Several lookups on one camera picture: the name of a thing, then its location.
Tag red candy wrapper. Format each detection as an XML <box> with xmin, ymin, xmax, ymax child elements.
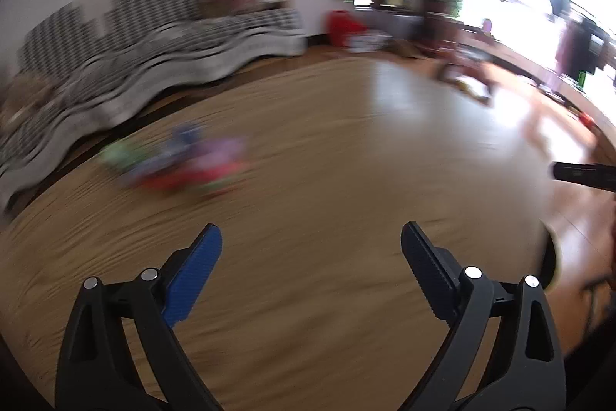
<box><xmin>138</xmin><ymin>161</ymin><xmax>248</xmax><ymax>195</ymax></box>

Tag purple wrapper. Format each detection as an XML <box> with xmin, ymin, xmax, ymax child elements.
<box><xmin>193</xmin><ymin>137</ymin><xmax>245</xmax><ymax>169</ymax></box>

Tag blue wrapper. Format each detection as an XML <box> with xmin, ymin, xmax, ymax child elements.
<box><xmin>132</xmin><ymin>123</ymin><xmax>203</xmax><ymax>179</ymax></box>

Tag green candy wrapper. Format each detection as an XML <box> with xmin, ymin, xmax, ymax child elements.
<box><xmin>98</xmin><ymin>139</ymin><xmax>154</xmax><ymax>175</ymax></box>

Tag hanging dark clothes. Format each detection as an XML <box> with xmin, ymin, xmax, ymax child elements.
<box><xmin>549</xmin><ymin>0</ymin><xmax>615</xmax><ymax>91</ymax></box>

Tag pink toy tricycle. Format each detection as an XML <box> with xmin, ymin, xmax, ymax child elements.
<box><xmin>434</xmin><ymin>52</ymin><xmax>496</xmax><ymax>105</ymax></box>

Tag beige knitted cushion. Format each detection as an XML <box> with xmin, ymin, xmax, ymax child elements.
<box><xmin>1</xmin><ymin>72</ymin><xmax>54</xmax><ymax>134</ymax></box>

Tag red plastic bag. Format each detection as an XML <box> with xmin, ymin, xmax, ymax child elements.
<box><xmin>326</xmin><ymin>9</ymin><xmax>368</xmax><ymax>48</ymax></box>

